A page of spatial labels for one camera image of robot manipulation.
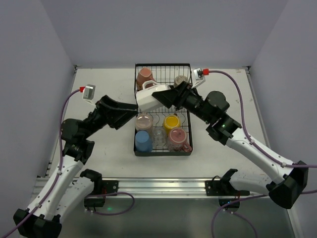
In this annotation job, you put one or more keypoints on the blue tumbler cup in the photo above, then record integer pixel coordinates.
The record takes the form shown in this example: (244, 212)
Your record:
(143, 141)

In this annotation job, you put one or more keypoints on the iridescent pink mug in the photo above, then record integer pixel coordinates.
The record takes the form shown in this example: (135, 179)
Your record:
(144, 122)

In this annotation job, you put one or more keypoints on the salmon floral mug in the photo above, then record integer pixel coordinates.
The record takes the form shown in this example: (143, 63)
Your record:
(145, 74)

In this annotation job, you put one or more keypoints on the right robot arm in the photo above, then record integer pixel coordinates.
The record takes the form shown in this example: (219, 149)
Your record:
(283, 182)

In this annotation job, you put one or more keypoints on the aluminium mounting rail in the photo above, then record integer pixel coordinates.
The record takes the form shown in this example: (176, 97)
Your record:
(151, 187)

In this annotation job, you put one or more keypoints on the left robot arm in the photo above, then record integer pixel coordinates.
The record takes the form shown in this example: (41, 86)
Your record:
(43, 218)

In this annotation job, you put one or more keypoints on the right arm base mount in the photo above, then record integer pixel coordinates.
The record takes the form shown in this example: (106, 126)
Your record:
(223, 190)

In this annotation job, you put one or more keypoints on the black wire dish rack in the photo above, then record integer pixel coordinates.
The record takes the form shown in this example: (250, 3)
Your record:
(165, 73)

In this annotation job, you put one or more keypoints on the pink floral mug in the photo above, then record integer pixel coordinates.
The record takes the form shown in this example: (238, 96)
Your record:
(178, 140)

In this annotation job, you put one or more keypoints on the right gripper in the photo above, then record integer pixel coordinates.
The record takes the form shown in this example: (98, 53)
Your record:
(180, 94)

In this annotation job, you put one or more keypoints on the yellow mug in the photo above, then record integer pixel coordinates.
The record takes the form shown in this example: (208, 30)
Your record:
(170, 122)

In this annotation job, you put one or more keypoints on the beige speckled cup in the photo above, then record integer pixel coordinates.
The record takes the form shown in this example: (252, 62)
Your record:
(179, 79)

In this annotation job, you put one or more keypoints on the clear glass cup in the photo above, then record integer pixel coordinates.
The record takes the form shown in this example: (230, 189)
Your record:
(159, 136)

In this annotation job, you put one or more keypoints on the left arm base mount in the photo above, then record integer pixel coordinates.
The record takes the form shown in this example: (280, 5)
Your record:
(103, 187)

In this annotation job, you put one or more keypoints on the white ceramic mug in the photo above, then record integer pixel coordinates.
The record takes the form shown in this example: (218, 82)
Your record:
(145, 101)

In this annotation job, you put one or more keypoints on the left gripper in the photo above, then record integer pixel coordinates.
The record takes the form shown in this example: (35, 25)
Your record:
(105, 112)

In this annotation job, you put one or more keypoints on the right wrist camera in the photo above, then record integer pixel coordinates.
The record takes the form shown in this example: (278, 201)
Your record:
(198, 77)

